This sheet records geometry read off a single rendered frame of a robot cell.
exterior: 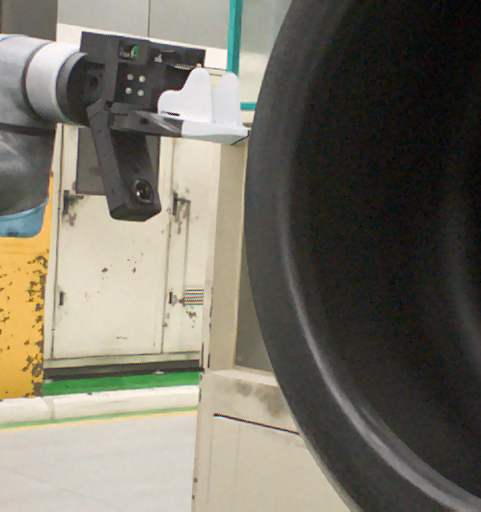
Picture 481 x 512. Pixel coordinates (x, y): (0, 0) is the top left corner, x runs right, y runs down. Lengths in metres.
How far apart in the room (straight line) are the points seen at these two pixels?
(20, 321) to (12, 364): 0.21
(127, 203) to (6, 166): 0.16
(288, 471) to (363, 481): 0.91
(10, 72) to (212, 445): 0.77
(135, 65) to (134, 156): 0.08
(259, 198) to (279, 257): 0.05
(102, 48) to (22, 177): 0.16
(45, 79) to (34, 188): 0.12
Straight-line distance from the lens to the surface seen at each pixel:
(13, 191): 1.31
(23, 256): 6.76
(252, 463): 1.86
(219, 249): 1.90
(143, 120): 1.16
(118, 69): 1.20
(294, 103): 0.93
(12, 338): 6.78
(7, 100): 1.32
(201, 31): 11.37
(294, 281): 0.93
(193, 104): 1.15
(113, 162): 1.21
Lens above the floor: 1.16
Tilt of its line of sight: 3 degrees down
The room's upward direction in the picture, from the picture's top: 3 degrees clockwise
